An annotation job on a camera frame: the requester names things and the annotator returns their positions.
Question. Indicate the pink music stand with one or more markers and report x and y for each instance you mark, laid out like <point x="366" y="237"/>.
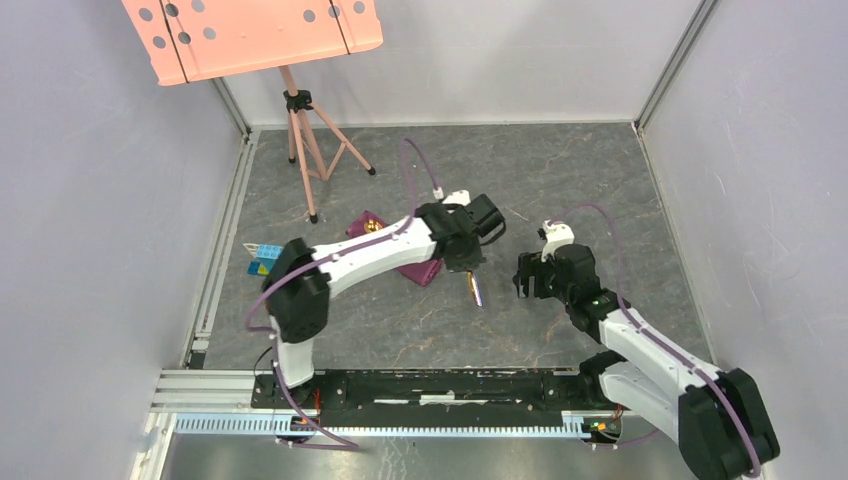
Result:
<point x="189" y="41"/>

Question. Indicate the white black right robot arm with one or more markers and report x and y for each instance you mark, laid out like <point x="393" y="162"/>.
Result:
<point x="717" y="418"/>

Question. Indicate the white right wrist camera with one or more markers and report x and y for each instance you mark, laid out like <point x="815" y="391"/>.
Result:
<point x="555" y="234"/>

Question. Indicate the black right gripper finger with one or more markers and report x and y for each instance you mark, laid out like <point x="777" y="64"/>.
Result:
<point x="539" y="275"/>
<point x="521" y="279"/>

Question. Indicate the iridescent rainbow knife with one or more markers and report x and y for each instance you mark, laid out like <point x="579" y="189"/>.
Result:
<point x="475" y="288"/>

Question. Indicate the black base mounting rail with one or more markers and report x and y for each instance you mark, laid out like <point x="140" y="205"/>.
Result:
<point x="443" y="398"/>

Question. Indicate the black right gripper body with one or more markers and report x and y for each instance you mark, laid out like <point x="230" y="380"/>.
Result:
<point x="533" y="263"/>

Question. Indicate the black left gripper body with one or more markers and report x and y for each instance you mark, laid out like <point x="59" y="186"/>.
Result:
<point x="467" y="258"/>

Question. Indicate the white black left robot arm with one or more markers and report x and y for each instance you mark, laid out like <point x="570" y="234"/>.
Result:
<point x="305" y="279"/>

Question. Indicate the gold spoon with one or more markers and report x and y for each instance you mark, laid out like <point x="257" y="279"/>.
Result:
<point x="372" y="225"/>

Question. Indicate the colourful toy block set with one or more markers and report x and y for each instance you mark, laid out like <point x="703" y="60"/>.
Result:
<point x="263" y="256"/>

